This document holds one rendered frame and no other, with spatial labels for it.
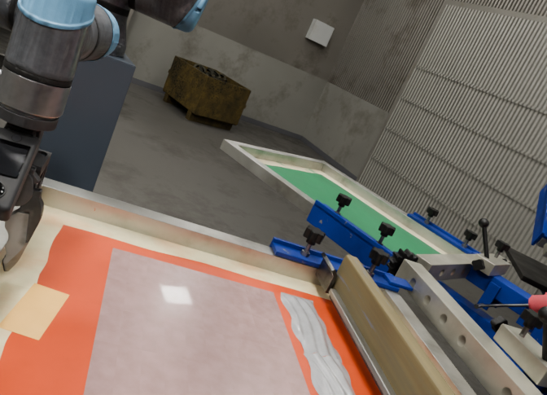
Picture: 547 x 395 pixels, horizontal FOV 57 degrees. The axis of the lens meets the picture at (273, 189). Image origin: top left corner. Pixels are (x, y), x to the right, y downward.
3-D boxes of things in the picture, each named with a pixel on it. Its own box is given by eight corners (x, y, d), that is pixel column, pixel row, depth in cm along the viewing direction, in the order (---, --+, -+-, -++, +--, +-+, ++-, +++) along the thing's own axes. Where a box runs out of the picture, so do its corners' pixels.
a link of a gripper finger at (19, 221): (38, 254, 71) (39, 193, 68) (28, 276, 65) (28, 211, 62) (14, 253, 70) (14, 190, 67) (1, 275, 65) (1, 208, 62)
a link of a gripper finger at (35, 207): (43, 238, 66) (44, 174, 63) (40, 243, 64) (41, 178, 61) (2, 235, 64) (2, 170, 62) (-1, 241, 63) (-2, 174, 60)
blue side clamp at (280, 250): (264, 276, 103) (278, 247, 101) (260, 264, 107) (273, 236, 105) (387, 312, 112) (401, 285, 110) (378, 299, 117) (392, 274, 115)
